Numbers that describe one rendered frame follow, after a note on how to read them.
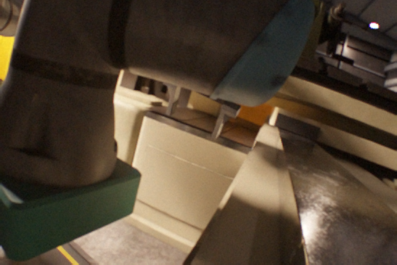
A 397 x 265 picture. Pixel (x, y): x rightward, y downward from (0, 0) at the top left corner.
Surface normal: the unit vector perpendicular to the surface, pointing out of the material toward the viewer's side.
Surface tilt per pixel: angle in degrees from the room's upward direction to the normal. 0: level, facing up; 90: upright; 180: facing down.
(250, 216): 0
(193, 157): 90
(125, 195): 90
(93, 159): 73
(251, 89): 142
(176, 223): 90
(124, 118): 90
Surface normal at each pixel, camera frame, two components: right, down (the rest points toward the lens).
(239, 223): 0.29, -0.95
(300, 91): -0.32, 0.06
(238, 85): -0.22, 0.83
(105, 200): 0.85, 0.32
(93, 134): 0.88, 0.03
